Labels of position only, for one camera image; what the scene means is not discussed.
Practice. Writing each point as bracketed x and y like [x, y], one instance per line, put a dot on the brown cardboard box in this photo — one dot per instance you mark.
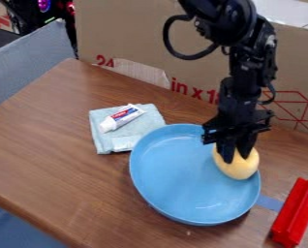
[121, 30]

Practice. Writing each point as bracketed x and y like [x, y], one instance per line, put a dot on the light blue folded cloth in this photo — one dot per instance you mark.
[122, 139]

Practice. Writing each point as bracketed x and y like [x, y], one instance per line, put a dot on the red plastic block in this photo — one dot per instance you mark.
[291, 223]

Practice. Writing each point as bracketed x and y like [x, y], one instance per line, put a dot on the blue plate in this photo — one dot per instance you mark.
[177, 178]

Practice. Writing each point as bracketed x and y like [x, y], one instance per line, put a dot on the yellow ball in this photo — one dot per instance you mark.
[242, 168]

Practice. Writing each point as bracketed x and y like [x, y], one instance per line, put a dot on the blue tape strip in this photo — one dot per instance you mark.
[270, 203]

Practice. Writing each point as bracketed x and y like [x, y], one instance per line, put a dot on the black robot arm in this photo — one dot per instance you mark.
[246, 37]

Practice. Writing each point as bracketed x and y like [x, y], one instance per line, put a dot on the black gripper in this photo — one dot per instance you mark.
[239, 121]

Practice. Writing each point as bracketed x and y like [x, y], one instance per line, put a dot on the black machine with lights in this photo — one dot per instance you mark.
[31, 14]

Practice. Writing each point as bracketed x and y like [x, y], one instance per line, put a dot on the white toothpaste tube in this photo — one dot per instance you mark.
[126, 114]

